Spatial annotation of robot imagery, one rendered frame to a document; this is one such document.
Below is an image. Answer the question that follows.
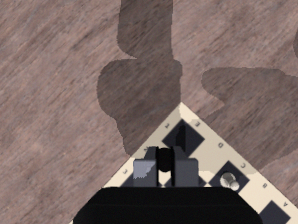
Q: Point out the black pawn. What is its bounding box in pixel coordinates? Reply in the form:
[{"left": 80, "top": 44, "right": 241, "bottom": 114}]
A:
[{"left": 159, "top": 147, "right": 171, "bottom": 173}]

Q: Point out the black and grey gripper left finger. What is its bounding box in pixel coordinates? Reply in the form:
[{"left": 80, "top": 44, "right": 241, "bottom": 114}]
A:
[{"left": 133, "top": 146, "right": 159, "bottom": 187}]

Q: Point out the cream and black chessboard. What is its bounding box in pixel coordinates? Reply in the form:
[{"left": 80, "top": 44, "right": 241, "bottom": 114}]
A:
[{"left": 103, "top": 102, "right": 298, "bottom": 224}]

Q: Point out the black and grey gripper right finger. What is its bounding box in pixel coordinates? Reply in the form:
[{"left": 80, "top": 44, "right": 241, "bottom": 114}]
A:
[{"left": 170, "top": 146, "right": 199, "bottom": 187}]

